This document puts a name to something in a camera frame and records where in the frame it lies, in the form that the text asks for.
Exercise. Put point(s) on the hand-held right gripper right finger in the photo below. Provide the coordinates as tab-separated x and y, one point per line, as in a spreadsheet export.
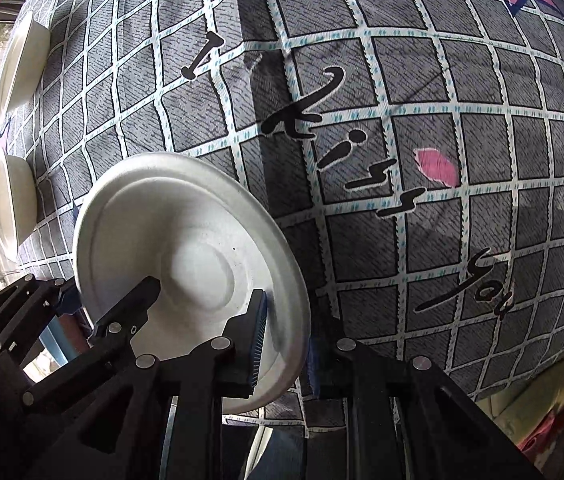
320	366

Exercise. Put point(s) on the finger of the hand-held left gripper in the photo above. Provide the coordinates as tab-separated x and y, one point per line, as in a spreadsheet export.
129	307
32	297

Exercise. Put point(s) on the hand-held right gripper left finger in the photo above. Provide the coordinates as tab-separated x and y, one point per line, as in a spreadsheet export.
257	342

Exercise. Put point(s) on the white plate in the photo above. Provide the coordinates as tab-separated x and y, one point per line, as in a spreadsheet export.
187	220

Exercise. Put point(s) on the white bowl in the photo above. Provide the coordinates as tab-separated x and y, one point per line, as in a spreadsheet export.
12	205
24	55

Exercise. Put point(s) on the grey checked printed blanket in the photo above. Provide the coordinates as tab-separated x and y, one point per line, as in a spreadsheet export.
361	160

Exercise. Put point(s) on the yellow and pink cloth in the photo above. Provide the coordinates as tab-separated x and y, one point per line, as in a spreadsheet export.
551	400

